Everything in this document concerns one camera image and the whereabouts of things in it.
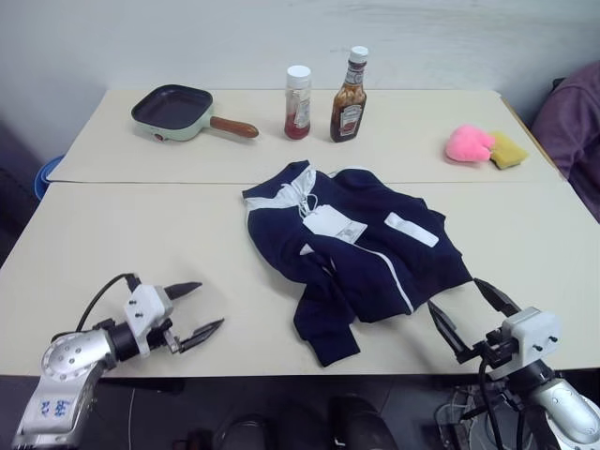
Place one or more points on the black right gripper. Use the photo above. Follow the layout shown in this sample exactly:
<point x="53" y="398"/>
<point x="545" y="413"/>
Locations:
<point x="492" y="350"/>

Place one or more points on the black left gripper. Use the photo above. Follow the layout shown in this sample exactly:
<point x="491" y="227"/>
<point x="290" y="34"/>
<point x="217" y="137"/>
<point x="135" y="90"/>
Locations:
<point x="165" y="337"/>

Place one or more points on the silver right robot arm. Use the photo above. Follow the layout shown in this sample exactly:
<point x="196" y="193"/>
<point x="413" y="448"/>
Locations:
<point x="558" y="398"/>

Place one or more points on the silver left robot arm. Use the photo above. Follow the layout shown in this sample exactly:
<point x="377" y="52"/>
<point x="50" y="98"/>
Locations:
<point x="65" y="363"/>

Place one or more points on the navy blue zip jacket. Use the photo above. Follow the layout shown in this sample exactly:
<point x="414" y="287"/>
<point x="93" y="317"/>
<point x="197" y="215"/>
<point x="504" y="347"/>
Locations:
<point x="356" y="276"/>

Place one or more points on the dark rounded shape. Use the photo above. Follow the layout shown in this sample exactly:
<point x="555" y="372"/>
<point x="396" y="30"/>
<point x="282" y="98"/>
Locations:
<point x="250" y="433"/>

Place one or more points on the white paper hang tag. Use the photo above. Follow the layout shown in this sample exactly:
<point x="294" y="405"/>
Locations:
<point x="330" y="225"/>

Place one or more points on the yellow sponge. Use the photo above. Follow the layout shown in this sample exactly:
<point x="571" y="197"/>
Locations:
<point x="508" y="151"/>

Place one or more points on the pink plush heart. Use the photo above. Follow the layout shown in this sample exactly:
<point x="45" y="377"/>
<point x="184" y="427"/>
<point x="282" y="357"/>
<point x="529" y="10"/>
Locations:
<point x="469" y="144"/>

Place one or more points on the green square frying pan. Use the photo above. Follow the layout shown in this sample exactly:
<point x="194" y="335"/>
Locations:
<point x="171" y="112"/>

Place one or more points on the blue bucket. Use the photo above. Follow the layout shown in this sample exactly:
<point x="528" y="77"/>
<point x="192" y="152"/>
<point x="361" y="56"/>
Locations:
<point x="46" y="175"/>

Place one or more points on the clear white-capped spice jar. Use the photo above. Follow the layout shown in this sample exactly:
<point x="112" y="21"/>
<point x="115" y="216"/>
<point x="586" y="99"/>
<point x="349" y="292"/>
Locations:
<point x="297" y="105"/>

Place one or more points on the brown sauce bottle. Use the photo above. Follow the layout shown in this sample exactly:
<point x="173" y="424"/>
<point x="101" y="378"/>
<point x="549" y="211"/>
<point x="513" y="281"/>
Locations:
<point x="349" y="105"/>

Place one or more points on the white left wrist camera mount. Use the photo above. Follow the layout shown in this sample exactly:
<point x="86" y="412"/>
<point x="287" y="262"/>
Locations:
<point x="147" y="302"/>

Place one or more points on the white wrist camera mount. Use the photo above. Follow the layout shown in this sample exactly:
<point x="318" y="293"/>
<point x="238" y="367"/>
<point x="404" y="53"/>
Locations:
<point x="147" y="302"/>
<point x="534" y="328"/>

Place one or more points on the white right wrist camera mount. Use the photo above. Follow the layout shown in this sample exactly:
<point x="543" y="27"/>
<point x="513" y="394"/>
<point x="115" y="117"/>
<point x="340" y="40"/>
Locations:
<point x="534" y="328"/>

